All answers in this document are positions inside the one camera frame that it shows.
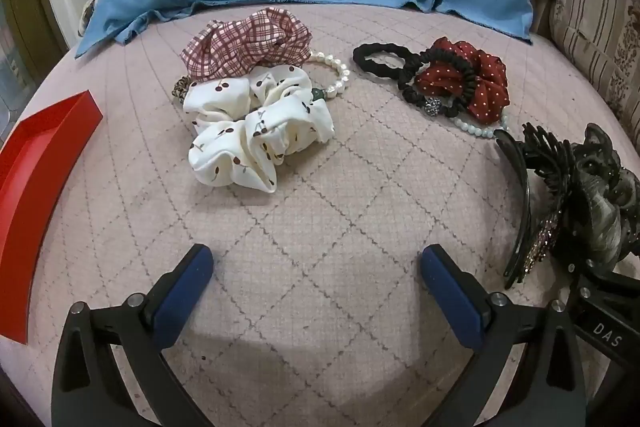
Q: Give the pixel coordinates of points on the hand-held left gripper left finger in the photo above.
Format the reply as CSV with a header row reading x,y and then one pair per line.
x,y
182,299

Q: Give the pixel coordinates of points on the dark flower hair clip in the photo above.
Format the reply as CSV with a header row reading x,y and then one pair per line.
x,y
595,202

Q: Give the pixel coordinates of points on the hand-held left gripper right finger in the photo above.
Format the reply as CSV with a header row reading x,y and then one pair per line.
x,y
452,299

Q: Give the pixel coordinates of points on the striped beige cushion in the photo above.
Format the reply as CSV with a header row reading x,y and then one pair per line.
x,y
595,22

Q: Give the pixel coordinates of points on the red polka dot scrunchie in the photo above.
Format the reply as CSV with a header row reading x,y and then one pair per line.
x,y
482,94

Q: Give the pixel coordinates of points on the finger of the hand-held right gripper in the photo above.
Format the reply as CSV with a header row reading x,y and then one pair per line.
x,y
607,329

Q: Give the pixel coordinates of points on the red plaid scrunchie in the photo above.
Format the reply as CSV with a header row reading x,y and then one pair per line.
x,y
240,42

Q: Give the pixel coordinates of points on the black headband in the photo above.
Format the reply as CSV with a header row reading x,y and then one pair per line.
x,y
522,187

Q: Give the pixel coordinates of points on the red tray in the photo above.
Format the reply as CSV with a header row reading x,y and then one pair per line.
x,y
30,187

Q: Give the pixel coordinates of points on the white cherry print scrunchie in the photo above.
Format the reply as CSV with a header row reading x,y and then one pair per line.
x,y
240,147

